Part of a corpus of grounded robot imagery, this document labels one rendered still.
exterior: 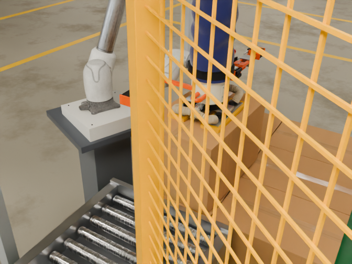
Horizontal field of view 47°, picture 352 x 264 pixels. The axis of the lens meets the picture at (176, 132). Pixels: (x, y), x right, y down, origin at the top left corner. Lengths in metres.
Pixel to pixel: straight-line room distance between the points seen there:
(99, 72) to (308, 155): 1.35
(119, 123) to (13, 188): 1.25
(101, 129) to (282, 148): 1.14
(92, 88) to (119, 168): 0.57
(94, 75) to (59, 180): 1.18
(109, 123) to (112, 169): 0.42
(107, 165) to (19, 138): 1.47
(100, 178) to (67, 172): 0.79
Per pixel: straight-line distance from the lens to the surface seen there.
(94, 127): 2.21
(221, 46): 1.87
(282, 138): 2.74
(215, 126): 1.94
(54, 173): 3.32
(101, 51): 2.49
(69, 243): 1.97
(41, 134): 3.84
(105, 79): 2.32
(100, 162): 2.48
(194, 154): 1.87
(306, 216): 2.18
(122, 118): 2.27
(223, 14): 1.81
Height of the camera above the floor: 1.96
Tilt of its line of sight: 32 degrees down
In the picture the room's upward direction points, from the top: 1 degrees clockwise
